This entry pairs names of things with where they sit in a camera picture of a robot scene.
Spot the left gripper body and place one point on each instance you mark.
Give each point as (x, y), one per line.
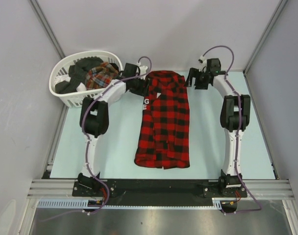
(137, 87)

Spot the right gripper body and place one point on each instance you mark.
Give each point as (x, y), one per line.
(201, 80)

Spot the red black plaid shirt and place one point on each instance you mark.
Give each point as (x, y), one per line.
(164, 134)

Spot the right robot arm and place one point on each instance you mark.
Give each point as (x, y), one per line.
(234, 119)

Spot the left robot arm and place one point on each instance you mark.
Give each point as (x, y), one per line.
(94, 118)

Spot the multicolour plaid shirt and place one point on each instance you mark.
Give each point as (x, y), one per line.
(100, 76)

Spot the white garment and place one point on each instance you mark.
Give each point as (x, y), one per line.
(62, 78)

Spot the dark grey garment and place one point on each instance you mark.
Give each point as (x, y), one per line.
(77, 74)

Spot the white laundry basket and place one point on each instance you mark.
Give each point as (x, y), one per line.
(61, 69)

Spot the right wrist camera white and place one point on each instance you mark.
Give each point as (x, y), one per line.
(202, 64)

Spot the right aluminium corner post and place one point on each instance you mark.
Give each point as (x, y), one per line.
(270, 25)

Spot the aluminium corner post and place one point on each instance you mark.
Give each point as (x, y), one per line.
(47, 27)
(270, 25)

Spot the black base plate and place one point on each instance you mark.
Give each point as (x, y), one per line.
(156, 190)

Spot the white cable duct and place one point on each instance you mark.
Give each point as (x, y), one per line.
(89, 204)

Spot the aluminium frame rail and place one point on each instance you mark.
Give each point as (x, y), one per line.
(261, 189)

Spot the left aluminium corner post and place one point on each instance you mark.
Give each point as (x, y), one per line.
(47, 27)

